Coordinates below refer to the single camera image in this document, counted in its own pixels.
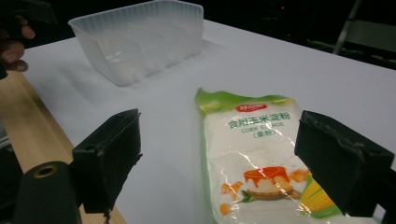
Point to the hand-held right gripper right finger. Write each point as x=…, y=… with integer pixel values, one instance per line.
x=339, y=161

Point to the translucent plastic container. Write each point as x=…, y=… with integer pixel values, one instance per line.
x=140, y=46

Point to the green white corn starch bag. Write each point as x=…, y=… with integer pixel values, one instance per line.
x=258, y=161

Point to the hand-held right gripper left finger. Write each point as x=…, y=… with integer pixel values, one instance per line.
x=107, y=158

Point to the grey metal stand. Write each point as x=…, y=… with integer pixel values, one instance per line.
x=358, y=34

